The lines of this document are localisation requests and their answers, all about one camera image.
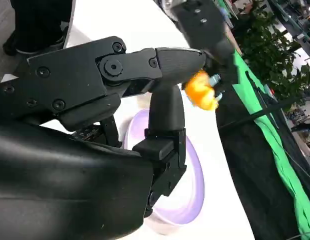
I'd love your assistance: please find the green cloth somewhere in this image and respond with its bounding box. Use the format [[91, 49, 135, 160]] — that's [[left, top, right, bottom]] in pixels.
[[228, 48, 310, 240]]

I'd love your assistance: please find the black metal frame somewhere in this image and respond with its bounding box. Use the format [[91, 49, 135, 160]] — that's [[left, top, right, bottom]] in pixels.
[[267, 0, 310, 48]]

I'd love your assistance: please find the person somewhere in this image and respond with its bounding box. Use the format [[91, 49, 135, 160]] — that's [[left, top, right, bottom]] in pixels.
[[2, 0, 76, 56]]

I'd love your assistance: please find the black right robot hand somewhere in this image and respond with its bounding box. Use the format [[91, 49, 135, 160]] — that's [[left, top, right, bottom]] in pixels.
[[0, 36, 208, 240]]

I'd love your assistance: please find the black cloth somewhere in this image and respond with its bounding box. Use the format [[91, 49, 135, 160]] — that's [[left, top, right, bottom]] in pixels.
[[214, 48, 310, 240]]

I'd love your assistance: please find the black cable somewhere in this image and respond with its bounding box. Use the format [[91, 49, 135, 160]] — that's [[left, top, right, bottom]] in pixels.
[[218, 96, 300, 130]]

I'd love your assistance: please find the lilac plate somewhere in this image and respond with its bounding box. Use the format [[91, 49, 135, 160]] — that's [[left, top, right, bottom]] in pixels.
[[119, 108, 206, 226]]

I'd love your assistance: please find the orange white toy bread roll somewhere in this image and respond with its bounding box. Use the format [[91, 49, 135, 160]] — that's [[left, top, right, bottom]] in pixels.
[[182, 69, 220, 111]]

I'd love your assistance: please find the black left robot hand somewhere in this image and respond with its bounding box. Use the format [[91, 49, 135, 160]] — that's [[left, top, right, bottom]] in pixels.
[[169, 0, 240, 86]]

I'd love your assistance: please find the green leafy plant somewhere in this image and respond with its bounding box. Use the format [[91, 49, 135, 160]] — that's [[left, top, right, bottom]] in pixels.
[[232, 0, 310, 112]]

